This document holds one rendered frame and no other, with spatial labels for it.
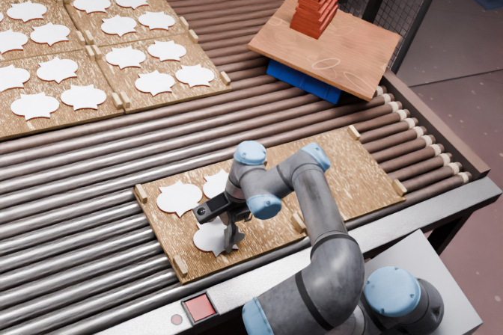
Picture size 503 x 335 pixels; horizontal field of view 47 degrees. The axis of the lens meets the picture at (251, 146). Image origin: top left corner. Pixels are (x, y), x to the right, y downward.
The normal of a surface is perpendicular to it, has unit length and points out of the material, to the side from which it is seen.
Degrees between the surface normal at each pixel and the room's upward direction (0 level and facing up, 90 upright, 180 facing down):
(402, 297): 36
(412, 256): 44
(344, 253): 4
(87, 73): 0
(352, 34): 0
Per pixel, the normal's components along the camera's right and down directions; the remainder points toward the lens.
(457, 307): -0.48, -0.40
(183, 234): 0.21, -0.69
